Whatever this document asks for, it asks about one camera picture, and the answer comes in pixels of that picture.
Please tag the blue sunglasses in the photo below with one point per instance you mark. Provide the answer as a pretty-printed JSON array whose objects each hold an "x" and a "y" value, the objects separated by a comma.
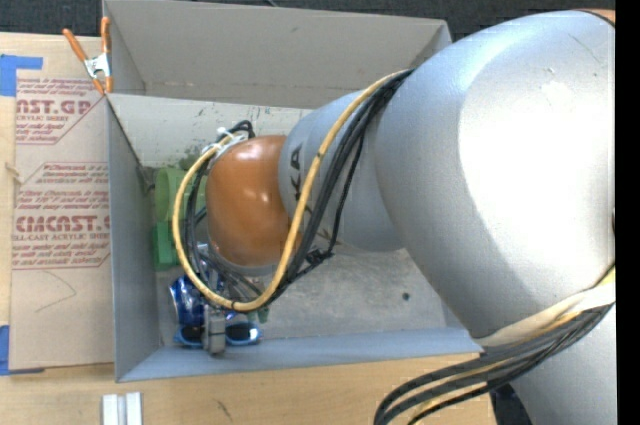
[{"x": 242, "y": 334}]

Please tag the blue and white shiny packet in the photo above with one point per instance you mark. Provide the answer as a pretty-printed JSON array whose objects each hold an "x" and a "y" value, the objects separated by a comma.
[{"x": 186, "y": 300}]

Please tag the green plastic block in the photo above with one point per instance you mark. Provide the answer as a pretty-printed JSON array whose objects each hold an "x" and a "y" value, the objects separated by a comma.
[{"x": 164, "y": 248}]

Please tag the light green plastic cup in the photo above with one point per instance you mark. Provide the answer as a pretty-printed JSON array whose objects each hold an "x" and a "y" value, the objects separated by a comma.
[{"x": 167, "y": 193}]

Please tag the brown cardboard board red print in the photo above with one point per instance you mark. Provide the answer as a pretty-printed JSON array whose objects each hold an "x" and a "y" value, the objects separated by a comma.
[{"x": 60, "y": 313}]

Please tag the grey metal bin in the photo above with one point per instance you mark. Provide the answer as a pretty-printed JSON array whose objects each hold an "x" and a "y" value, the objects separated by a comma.
[{"x": 280, "y": 48}]

